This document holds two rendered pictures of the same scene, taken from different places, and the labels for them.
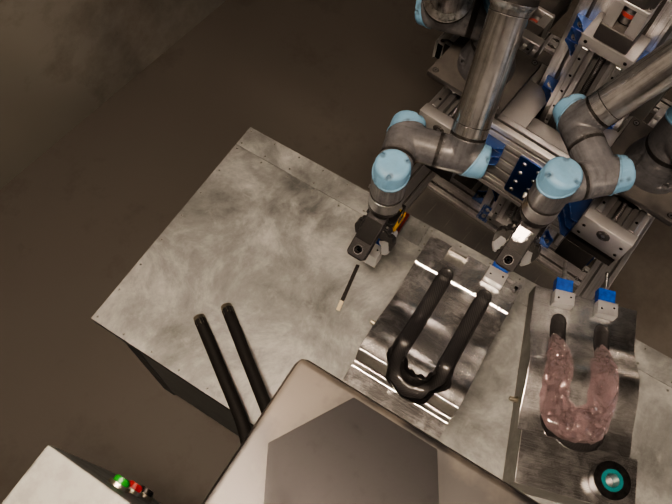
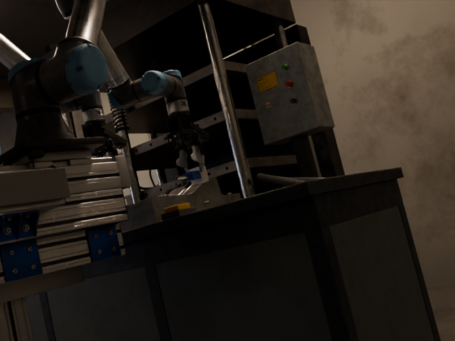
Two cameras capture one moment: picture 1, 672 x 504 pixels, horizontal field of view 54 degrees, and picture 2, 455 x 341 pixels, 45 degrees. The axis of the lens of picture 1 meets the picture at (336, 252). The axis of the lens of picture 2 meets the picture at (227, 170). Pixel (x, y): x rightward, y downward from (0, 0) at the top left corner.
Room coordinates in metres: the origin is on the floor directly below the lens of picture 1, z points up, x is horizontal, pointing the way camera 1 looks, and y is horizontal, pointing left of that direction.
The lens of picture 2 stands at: (2.54, 0.32, 0.72)
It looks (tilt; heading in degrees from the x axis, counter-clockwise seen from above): 6 degrees up; 189
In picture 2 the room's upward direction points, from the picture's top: 13 degrees counter-clockwise
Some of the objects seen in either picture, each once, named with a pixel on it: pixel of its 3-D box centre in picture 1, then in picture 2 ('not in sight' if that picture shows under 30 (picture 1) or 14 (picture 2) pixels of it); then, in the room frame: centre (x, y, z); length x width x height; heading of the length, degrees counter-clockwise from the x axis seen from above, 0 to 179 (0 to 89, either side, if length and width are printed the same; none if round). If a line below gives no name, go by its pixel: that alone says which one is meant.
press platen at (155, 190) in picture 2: not in sight; (204, 184); (-0.60, -0.35, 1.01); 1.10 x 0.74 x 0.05; 63
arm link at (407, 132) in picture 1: (410, 141); (154, 85); (0.81, -0.14, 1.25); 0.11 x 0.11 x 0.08; 77
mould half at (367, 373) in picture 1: (428, 342); (175, 203); (0.50, -0.24, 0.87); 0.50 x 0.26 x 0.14; 153
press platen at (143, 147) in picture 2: not in sight; (195, 143); (-0.60, -0.35, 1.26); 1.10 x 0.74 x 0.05; 63
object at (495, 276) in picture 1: (502, 264); not in sight; (0.71, -0.42, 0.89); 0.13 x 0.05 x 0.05; 153
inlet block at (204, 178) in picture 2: (379, 238); (189, 176); (0.74, -0.11, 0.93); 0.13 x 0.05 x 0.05; 153
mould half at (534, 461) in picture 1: (576, 392); not in sight; (0.41, -0.60, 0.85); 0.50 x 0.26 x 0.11; 170
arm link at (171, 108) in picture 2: (384, 196); (179, 109); (0.72, -0.09, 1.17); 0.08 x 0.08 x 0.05
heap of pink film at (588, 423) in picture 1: (580, 386); not in sight; (0.41, -0.59, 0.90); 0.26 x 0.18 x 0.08; 170
